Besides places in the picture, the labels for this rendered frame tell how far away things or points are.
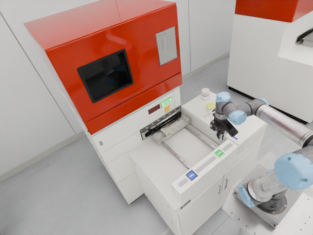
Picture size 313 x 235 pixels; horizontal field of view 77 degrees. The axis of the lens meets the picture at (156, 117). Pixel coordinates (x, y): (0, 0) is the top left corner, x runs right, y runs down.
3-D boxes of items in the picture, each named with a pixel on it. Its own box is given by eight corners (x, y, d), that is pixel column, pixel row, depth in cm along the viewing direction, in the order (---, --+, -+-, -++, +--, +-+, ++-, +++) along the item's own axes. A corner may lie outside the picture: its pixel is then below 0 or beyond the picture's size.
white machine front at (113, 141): (105, 163, 162) (87, 130, 135) (180, 116, 191) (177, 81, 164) (107, 166, 160) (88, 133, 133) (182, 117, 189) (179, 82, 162)
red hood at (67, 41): (61, 91, 179) (22, 23, 140) (135, 58, 208) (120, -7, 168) (91, 136, 130) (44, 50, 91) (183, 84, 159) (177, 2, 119)
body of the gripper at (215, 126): (217, 123, 127) (219, 108, 119) (228, 130, 121) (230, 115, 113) (209, 128, 124) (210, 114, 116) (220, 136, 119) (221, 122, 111)
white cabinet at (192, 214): (145, 196, 222) (127, 153, 168) (206, 150, 256) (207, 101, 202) (183, 249, 180) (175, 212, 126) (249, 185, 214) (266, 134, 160)
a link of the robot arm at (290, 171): (268, 200, 108) (348, 170, 62) (244, 210, 105) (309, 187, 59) (255, 179, 114) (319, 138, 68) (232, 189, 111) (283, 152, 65)
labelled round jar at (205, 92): (200, 98, 183) (200, 90, 177) (205, 95, 186) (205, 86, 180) (205, 101, 179) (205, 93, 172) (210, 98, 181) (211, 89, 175)
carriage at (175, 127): (153, 139, 170) (152, 137, 168) (184, 118, 183) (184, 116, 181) (158, 144, 165) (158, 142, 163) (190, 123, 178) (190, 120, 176)
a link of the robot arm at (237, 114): (255, 109, 95) (241, 98, 103) (234, 116, 93) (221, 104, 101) (252, 121, 100) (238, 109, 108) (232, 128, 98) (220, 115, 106)
